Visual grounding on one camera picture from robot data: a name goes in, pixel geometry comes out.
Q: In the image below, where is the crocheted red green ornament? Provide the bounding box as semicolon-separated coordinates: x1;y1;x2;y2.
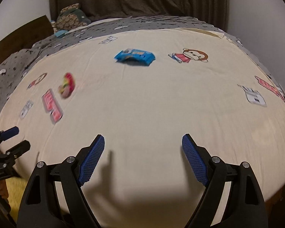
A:
58;73;75;99

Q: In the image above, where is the yellow fuzzy trash bag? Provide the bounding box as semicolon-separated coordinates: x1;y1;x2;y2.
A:
6;177;27;222

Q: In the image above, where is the person's left hand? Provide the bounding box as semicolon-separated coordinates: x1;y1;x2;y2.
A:
0;180;9;200

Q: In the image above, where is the grey patterned bed sheet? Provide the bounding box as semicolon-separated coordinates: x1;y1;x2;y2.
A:
0;15;285;129

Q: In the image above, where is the brown wooden headboard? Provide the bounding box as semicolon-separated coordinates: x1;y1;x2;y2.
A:
0;15;54;64

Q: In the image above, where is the small blue object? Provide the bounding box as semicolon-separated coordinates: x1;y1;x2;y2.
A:
54;30;68;38

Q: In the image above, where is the brown patterned plush toy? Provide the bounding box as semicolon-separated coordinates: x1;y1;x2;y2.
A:
55;3;92;31

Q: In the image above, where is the cream cartoon print blanket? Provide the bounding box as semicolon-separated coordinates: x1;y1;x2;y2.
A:
0;29;285;227

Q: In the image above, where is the blue wet wipes pack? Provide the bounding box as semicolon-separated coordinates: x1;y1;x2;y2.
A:
114;48;155;66

